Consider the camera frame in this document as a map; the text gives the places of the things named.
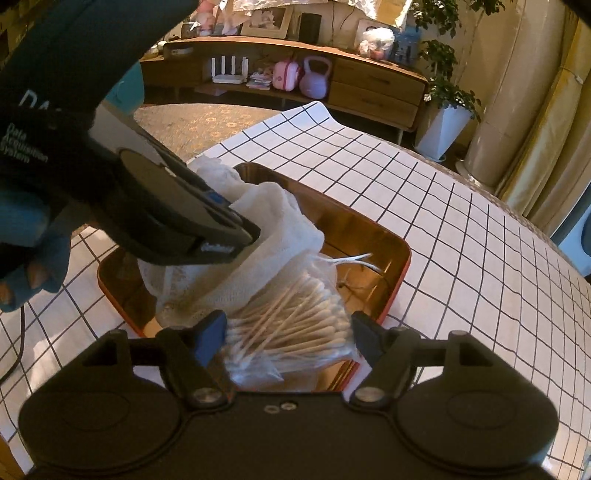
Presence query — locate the bag of cotton swabs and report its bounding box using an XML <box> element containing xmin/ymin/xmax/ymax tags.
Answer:
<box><xmin>222</xmin><ymin>253</ymin><xmax>385</xmax><ymax>389</ymax></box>

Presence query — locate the white gauze cloth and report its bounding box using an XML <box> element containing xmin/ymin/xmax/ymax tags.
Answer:
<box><xmin>138</xmin><ymin>156</ymin><xmax>325</xmax><ymax>327</ymax></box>

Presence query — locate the yellow curtain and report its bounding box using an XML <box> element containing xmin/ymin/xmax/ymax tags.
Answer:
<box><xmin>496</xmin><ymin>10</ymin><xmax>590</xmax><ymax>235</ymax></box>

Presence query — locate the picture frame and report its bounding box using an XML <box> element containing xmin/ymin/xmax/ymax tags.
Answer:
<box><xmin>240</xmin><ymin>6</ymin><xmax>293</xmax><ymax>40</ymax></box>

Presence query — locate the pink small case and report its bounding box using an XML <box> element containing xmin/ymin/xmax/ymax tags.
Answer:
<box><xmin>271</xmin><ymin>59</ymin><xmax>301</xmax><ymax>92</ymax></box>

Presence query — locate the pink doll figure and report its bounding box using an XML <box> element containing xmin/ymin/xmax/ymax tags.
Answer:
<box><xmin>191</xmin><ymin>0</ymin><xmax>219</xmax><ymax>36</ymax></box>

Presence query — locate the wrapped plush on cabinet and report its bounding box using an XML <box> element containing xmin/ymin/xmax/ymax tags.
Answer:
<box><xmin>359</xmin><ymin>27</ymin><xmax>394</xmax><ymax>61</ymax></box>

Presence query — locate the purple kettlebell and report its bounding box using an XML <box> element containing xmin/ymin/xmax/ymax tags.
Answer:
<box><xmin>298</xmin><ymin>56</ymin><xmax>332</xmax><ymax>100</ymax></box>

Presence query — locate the left hand blue glove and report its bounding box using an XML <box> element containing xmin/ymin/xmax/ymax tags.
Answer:
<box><xmin>1</xmin><ymin>189</ymin><xmax>70</xmax><ymax>312</ymax></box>

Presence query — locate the white planter with plant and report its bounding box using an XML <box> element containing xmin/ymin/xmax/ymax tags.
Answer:
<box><xmin>409</xmin><ymin>1</ymin><xmax>506</xmax><ymax>162</ymax></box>

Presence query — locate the white grid tablecloth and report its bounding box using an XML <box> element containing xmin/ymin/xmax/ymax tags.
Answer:
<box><xmin>0</xmin><ymin>101</ymin><xmax>591</xmax><ymax>480</ymax></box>

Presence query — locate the cream floor air conditioner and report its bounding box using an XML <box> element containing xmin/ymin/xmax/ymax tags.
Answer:
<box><xmin>457</xmin><ymin>1</ymin><xmax>565</xmax><ymax>192</ymax></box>

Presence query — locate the wooden tv cabinet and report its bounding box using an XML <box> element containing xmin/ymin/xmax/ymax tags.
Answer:
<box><xmin>140</xmin><ymin>36</ymin><xmax>428</xmax><ymax>132</ymax></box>

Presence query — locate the red tin box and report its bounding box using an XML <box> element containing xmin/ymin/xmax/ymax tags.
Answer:
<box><xmin>97</xmin><ymin>156</ymin><xmax>411</xmax><ymax>391</ymax></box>

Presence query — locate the white wifi router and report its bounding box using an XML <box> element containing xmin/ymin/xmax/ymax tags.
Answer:
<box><xmin>209</xmin><ymin>55</ymin><xmax>249</xmax><ymax>85</ymax></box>

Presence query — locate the teal storage tub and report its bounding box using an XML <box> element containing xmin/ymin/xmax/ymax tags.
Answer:
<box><xmin>105</xmin><ymin>62</ymin><xmax>144</xmax><ymax>115</ymax></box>

